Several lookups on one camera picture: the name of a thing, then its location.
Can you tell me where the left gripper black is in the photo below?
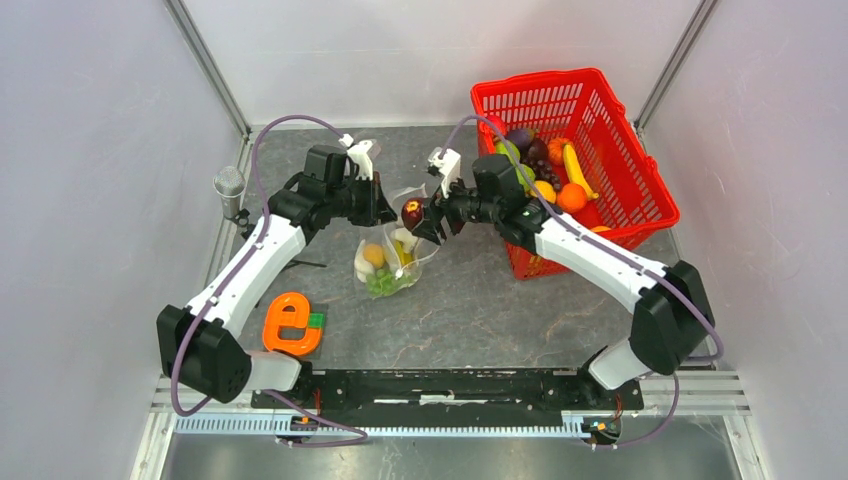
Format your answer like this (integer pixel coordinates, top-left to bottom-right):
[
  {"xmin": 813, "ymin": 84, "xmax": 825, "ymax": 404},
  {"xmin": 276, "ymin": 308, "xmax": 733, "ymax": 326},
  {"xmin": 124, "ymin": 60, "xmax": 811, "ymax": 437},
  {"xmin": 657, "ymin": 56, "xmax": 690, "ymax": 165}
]
[{"xmin": 327, "ymin": 172, "xmax": 398, "ymax": 227}]

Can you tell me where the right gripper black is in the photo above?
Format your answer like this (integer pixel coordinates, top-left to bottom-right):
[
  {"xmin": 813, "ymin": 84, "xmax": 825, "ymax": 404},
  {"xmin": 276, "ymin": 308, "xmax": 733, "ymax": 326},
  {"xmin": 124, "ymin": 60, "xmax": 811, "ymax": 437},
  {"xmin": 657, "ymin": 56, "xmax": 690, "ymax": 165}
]
[{"xmin": 413, "ymin": 168, "xmax": 501, "ymax": 246}]

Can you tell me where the yellow orange lemon fruit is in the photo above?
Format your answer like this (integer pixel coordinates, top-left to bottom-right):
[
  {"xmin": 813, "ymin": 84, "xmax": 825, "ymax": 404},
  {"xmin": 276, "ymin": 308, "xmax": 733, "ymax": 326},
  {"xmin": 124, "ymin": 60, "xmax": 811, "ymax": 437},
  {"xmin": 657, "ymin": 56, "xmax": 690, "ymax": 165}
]
[{"xmin": 362, "ymin": 243, "xmax": 386, "ymax": 269}]

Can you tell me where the dark red plum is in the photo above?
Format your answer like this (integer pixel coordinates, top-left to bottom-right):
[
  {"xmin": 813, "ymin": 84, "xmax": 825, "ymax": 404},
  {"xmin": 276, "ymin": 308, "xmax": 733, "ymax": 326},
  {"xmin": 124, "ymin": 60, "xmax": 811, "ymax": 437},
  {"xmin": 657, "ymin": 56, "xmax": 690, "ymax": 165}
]
[{"xmin": 401, "ymin": 197, "xmax": 426, "ymax": 232}]

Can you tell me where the clear dotted zip top bag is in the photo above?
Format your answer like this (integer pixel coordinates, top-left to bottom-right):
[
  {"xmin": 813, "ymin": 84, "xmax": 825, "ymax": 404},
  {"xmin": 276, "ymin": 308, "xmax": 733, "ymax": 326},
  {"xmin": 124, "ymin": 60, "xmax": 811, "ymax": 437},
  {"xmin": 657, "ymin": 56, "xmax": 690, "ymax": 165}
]
[{"xmin": 353, "ymin": 218, "xmax": 440, "ymax": 299}]

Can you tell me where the white mushroom toy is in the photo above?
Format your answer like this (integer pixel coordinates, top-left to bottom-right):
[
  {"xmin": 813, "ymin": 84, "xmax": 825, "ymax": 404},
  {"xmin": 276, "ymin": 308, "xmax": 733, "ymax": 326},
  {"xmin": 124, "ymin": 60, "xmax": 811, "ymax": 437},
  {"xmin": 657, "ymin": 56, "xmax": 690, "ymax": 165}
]
[{"xmin": 389, "ymin": 227, "xmax": 419, "ymax": 254}]

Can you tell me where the yellow green pepper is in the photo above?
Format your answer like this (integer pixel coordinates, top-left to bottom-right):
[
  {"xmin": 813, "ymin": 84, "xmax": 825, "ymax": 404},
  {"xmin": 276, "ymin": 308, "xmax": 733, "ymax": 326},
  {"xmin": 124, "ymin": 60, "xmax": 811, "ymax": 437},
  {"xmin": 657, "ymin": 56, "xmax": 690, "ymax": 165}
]
[{"xmin": 392, "ymin": 240, "xmax": 413, "ymax": 267}]

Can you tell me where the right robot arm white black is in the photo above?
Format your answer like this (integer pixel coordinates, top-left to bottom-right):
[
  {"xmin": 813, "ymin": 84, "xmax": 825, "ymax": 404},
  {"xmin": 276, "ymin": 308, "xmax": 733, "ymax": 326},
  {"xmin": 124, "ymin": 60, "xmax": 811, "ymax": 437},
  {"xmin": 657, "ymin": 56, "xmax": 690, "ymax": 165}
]
[{"xmin": 400, "ymin": 149, "xmax": 723, "ymax": 408}]

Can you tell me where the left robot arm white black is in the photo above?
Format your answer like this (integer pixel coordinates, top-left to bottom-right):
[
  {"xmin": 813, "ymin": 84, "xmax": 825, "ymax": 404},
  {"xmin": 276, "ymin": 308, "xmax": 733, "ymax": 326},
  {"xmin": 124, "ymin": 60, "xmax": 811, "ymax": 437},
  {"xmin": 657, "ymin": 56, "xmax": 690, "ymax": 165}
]
[{"xmin": 156, "ymin": 140, "xmax": 397, "ymax": 408}]

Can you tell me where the purple eggplant top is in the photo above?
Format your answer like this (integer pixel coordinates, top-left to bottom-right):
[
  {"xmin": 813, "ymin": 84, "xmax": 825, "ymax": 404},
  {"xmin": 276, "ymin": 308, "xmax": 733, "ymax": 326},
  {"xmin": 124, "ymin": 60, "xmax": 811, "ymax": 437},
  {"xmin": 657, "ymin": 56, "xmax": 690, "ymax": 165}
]
[{"xmin": 505, "ymin": 128, "xmax": 536, "ymax": 152}]

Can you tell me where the green wrinkled cabbage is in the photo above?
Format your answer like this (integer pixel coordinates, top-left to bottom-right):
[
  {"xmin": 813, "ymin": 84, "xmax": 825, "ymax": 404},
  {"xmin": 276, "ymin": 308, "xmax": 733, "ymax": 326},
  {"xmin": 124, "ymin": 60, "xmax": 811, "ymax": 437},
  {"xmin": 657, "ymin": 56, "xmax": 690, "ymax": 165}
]
[{"xmin": 516, "ymin": 163, "xmax": 536, "ymax": 192}]

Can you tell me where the yellow lemon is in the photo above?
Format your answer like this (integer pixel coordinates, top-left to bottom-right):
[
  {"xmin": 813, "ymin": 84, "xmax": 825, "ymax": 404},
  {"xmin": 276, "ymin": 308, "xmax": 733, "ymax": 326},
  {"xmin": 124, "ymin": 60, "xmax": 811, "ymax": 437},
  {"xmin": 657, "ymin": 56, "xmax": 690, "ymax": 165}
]
[{"xmin": 530, "ymin": 180, "xmax": 557, "ymax": 204}]

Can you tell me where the green apple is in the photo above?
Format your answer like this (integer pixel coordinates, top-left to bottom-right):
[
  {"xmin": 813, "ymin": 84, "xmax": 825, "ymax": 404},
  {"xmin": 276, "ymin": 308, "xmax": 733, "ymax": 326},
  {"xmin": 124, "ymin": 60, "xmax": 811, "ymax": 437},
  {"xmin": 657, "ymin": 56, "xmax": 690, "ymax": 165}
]
[{"xmin": 495, "ymin": 140, "xmax": 521, "ymax": 164}]

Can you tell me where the dark purple grape bunch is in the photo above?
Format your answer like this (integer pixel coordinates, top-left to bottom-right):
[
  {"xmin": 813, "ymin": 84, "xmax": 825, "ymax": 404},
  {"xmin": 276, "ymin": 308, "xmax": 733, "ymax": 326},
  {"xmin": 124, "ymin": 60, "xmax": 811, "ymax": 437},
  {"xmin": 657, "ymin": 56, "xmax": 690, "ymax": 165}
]
[{"xmin": 526, "ymin": 158, "xmax": 562, "ymax": 192}]

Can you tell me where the orange tangerine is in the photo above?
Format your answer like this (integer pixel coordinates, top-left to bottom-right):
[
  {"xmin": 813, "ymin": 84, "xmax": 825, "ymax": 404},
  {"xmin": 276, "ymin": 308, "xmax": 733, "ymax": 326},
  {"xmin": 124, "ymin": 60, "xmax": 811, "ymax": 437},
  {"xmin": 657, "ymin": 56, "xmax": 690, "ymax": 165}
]
[{"xmin": 556, "ymin": 183, "xmax": 589, "ymax": 214}]

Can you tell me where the orange pumpkin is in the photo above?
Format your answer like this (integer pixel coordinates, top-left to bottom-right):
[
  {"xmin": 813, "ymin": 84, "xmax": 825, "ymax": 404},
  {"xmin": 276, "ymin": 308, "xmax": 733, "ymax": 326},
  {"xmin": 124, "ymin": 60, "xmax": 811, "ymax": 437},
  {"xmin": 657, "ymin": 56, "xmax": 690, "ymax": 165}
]
[{"xmin": 547, "ymin": 137, "xmax": 570, "ymax": 166}]

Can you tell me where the red apple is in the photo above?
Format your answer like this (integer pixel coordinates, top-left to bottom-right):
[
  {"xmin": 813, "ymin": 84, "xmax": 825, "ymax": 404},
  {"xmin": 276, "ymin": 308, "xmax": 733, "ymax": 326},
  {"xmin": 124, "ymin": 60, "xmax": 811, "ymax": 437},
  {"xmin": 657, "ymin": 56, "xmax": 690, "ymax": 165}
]
[{"xmin": 486, "ymin": 115, "xmax": 507, "ymax": 140}]

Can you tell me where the yellow banana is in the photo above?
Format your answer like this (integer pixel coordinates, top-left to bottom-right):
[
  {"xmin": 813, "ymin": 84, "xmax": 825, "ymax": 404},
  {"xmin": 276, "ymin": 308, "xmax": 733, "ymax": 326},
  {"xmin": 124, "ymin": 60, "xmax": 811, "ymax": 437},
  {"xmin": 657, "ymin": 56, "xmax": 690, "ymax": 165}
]
[{"xmin": 563, "ymin": 142, "xmax": 599, "ymax": 200}]

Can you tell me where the grey microphone on stand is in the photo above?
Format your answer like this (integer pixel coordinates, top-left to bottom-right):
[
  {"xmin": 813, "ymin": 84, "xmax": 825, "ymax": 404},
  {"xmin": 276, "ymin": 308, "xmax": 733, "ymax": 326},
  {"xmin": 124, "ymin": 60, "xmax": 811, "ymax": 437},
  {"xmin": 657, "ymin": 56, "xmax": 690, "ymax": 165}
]
[{"xmin": 213, "ymin": 166, "xmax": 327, "ymax": 276}]

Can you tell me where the orange letter e toy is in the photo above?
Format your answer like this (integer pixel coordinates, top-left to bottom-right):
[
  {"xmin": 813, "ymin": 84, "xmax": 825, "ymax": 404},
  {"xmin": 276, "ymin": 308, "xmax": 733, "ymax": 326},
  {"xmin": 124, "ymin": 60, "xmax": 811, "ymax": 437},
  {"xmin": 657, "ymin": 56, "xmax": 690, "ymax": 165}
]
[{"xmin": 262, "ymin": 292, "xmax": 324, "ymax": 357}]

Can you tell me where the green small block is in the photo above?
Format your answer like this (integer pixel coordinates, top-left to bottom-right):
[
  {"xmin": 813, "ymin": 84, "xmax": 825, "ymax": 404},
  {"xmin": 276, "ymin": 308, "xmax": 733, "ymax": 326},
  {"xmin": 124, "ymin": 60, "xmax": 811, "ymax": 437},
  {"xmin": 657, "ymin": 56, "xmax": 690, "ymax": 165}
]
[{"xmin": 307, "ymin": 312, "xmax": 326, "ymax": 329}]

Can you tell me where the red plastic basket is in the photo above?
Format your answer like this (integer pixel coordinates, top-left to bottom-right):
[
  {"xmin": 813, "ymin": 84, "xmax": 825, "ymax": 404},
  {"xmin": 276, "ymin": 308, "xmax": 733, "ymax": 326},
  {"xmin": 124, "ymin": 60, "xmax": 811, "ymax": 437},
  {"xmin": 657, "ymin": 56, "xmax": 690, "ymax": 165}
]
[{"xmin": 470, "ymin": 68, "xmax": 680, "ymax": 250}]

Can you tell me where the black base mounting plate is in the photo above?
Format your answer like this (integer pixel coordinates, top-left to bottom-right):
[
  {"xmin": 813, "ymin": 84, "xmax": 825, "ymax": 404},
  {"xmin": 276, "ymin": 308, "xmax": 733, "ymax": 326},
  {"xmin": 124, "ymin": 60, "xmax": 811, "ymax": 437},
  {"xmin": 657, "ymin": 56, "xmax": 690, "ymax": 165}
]
[{"xmin": 286, "ymin": 368, "xmax": 644, "ymax": 427}]

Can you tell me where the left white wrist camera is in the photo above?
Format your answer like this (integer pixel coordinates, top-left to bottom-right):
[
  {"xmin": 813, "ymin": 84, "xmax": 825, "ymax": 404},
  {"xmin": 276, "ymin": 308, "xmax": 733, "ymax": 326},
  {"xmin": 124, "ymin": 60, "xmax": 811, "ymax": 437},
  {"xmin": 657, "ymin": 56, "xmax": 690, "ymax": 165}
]
[{"xmin": 338, "ymin": 134, "xmax": 381, "ymax": 181}]

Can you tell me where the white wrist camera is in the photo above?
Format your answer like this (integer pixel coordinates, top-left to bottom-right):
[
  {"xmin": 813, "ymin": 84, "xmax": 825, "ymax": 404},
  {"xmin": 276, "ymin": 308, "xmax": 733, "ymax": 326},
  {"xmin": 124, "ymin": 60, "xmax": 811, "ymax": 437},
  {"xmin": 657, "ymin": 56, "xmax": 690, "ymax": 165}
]
[
  {"xmin": 338, "ymin": 134, "xmax": 381, "ymax": 181},
  {"xmin": 427, "ymin": 147, "xmax": 461, "ymax": 199}
]

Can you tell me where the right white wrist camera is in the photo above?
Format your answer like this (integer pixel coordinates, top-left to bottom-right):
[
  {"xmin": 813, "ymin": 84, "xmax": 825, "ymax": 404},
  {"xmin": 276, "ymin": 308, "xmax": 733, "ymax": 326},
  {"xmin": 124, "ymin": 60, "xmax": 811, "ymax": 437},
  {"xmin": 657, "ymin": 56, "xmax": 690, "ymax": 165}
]
[{"xmin": 427, "ymin": 147, "xmax": 461, "ymax": 199}]

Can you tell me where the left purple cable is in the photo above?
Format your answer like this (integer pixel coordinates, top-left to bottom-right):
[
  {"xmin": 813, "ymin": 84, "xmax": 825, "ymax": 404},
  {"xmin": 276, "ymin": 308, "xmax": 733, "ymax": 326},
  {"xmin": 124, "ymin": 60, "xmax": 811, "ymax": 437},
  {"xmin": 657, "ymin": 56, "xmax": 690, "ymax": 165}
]
[{"xmin": 170, "ymin": 115, "xmax": 370, "ymax": 449}]

